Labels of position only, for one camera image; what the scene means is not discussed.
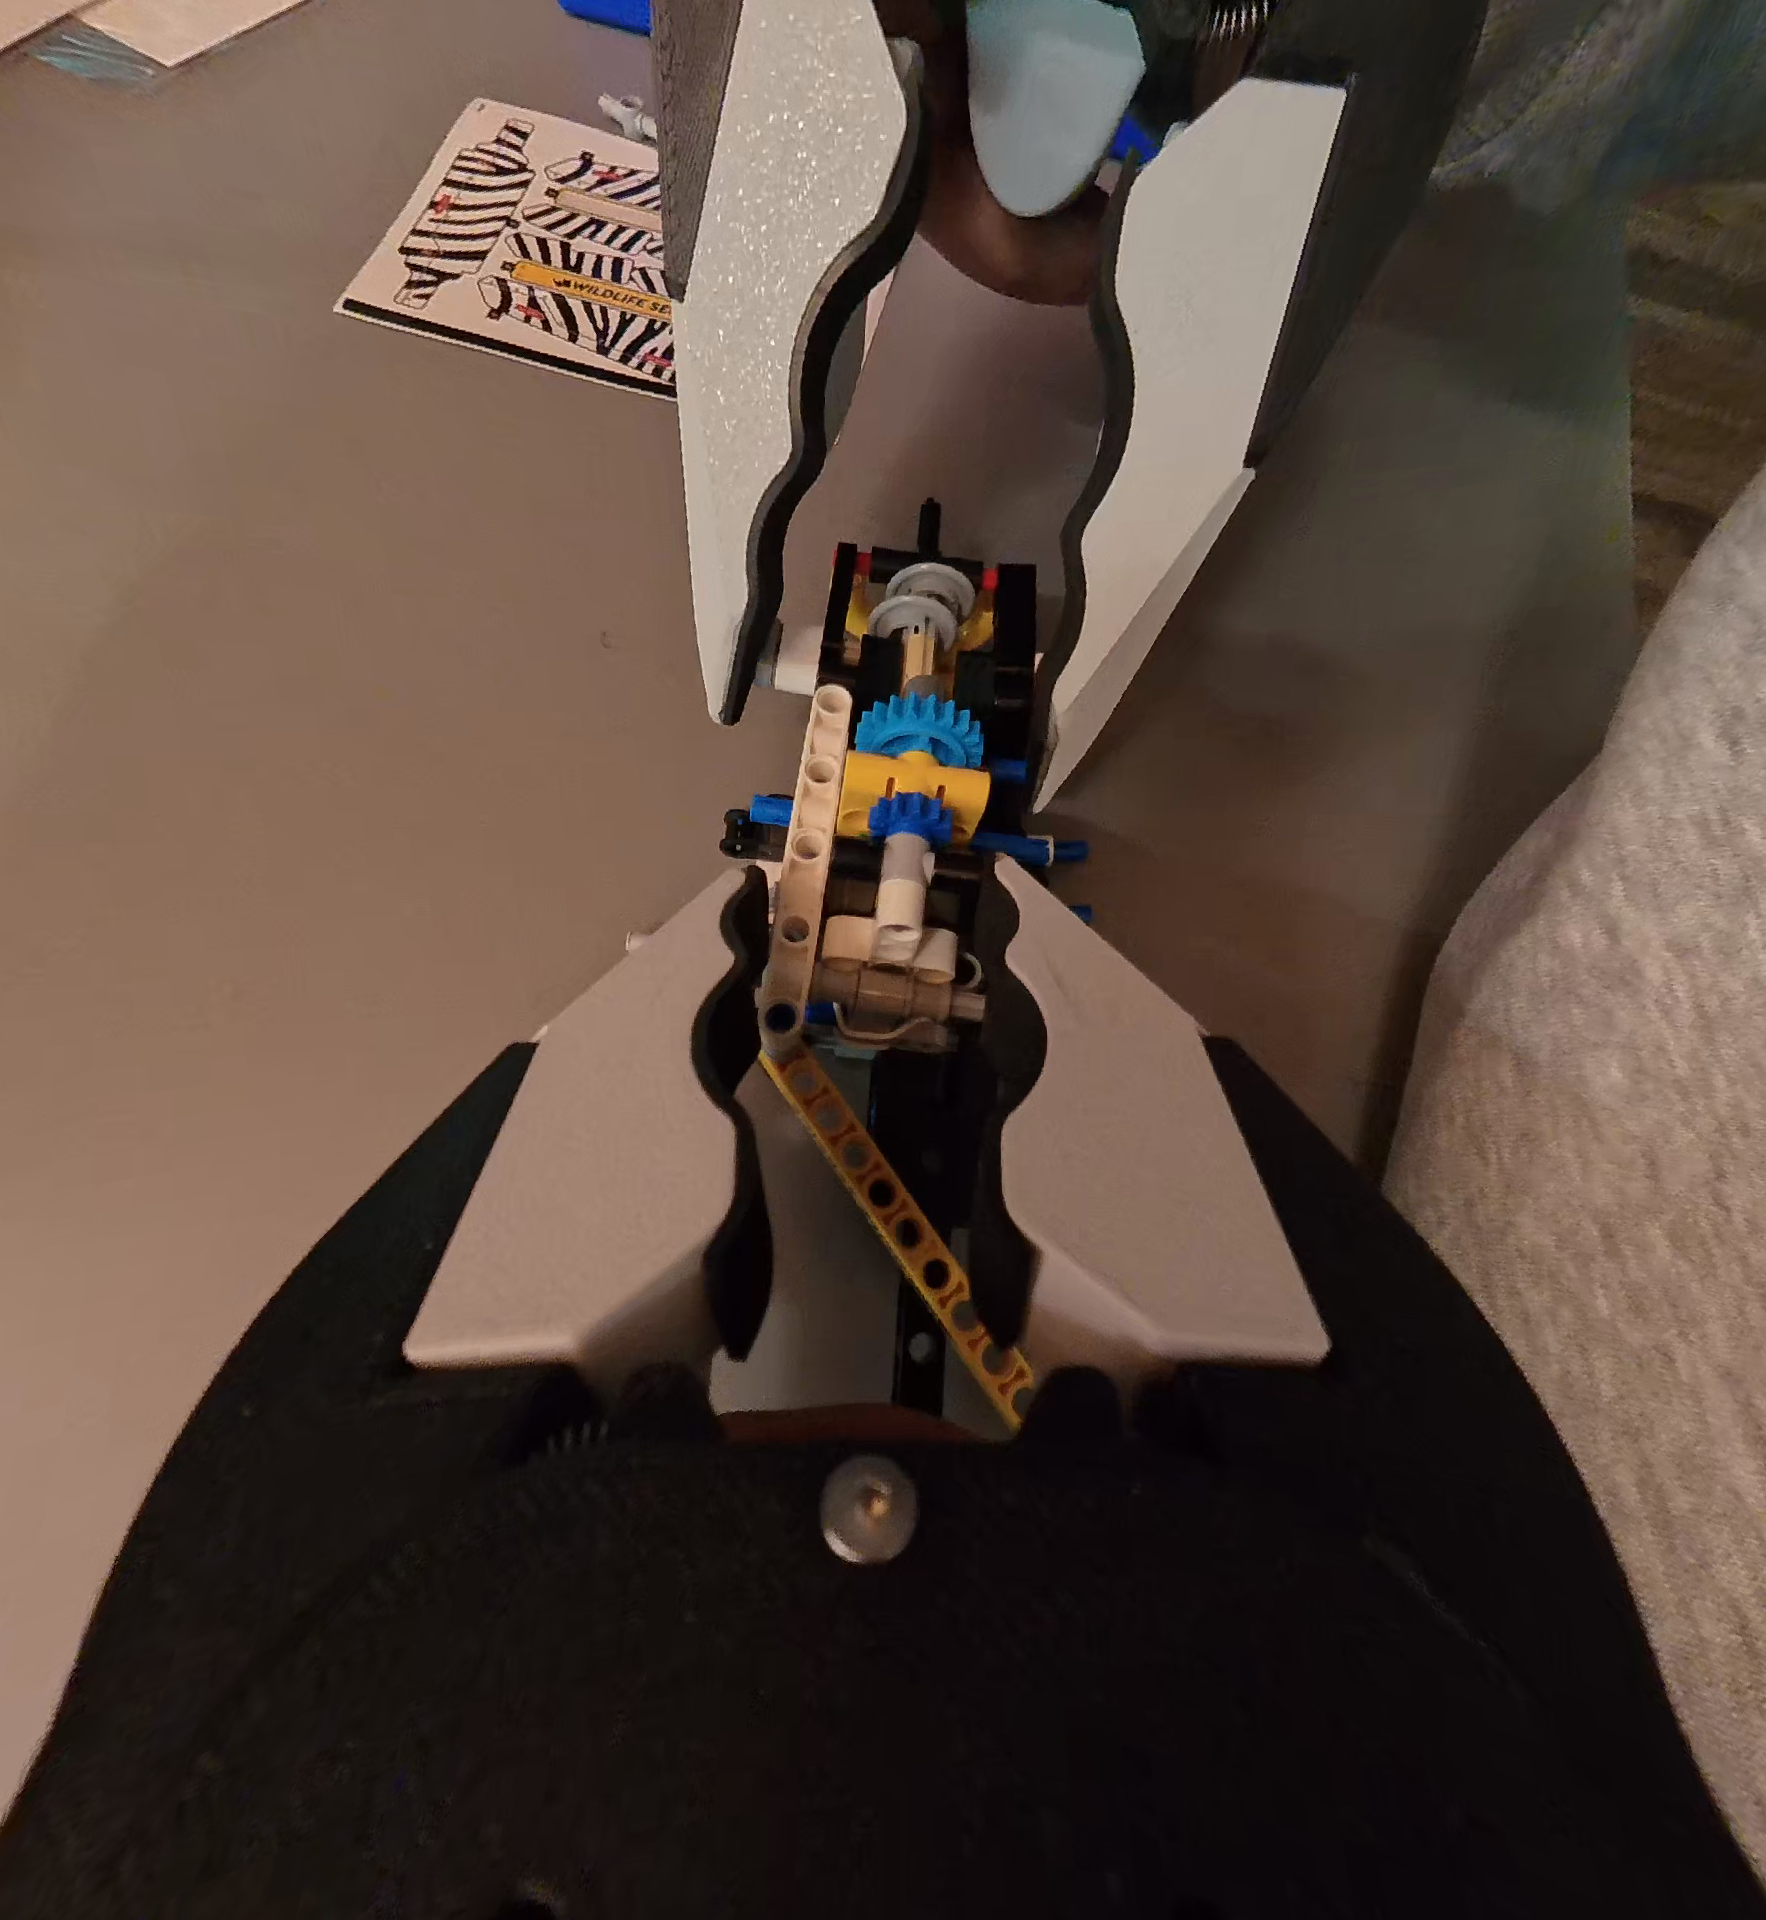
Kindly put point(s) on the person's right forearm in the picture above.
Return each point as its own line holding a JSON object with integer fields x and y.
{"x": 1647, "y": 75}

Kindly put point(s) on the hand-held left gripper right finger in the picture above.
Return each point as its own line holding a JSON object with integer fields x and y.
{"x": 1168, "y": 1183}

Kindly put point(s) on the black yellow lego vehicle model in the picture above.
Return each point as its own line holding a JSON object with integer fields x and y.
{"x": 913, "y": 781}

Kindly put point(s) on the small grey lego piece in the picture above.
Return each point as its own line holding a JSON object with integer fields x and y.
{"x": 627, "y": 109}

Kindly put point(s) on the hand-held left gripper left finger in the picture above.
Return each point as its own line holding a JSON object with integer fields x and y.
{"x": 583, "y": 1183}

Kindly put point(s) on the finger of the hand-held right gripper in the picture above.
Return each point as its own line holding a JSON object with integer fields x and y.
{"x": 777, "y": 224}
{"x": 1198, "y": 271}

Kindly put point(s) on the zebra striped sticker sheet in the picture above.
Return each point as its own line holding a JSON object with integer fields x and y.
{"x": 477, "y": 241}

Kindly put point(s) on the person's right hand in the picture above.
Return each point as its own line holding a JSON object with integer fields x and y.
{"x": 1002, "y": 254}

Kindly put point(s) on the grey fabric cushion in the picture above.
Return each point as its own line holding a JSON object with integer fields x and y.
{"x": 1647, "y": 1125}

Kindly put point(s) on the blue plastic bin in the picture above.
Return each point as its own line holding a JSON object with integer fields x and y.
{"x": 605, "y": 8}

